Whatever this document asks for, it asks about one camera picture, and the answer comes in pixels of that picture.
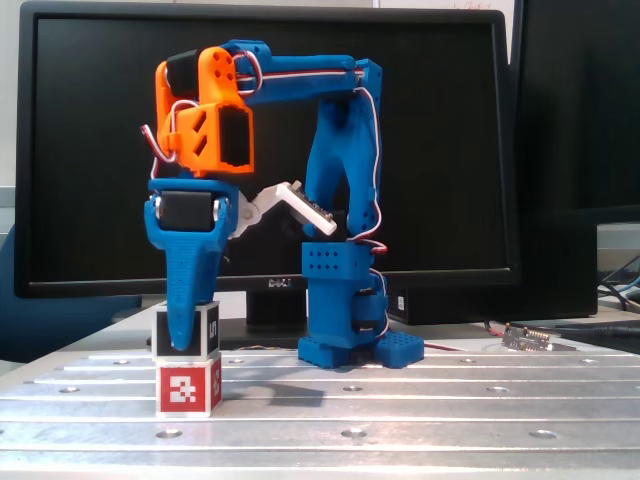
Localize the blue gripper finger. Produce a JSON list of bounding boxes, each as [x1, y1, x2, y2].
[[144, 196, 233, 352]]

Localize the blue gripper body black servo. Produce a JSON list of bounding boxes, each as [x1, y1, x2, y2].
[[147, 178, 225, 234]]

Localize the black cube with number five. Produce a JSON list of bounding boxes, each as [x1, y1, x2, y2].
[[152, 299, 222, 361]]

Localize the red cube with white pattern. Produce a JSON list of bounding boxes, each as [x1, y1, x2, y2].
[[155, 351, 223, 419]]

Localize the black Dell monitor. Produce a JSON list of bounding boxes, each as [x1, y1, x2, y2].
[[13, 0, 522, 352]]

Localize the white board with red writing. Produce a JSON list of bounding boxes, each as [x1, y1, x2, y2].
[[372, 0, 516, 11]]

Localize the small bare circuit board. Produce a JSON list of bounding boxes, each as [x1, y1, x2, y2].
[[501, 323, 576, 352]]

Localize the black monitor without logo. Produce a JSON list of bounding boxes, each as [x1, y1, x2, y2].
[[509, 0, 640, 226]]

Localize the thin multicoloured wires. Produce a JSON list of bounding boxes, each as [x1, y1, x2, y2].
[[232, 343, 301, 352]]

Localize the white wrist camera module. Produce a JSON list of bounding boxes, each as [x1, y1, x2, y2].
[[232, 180, 339, 241]]

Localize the aluminium slotted base plate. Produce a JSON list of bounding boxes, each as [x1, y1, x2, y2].
[[0, 347, 640, 480]]

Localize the blue and black cable bundle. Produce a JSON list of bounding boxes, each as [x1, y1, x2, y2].
[[597, 254, 640, 314]]

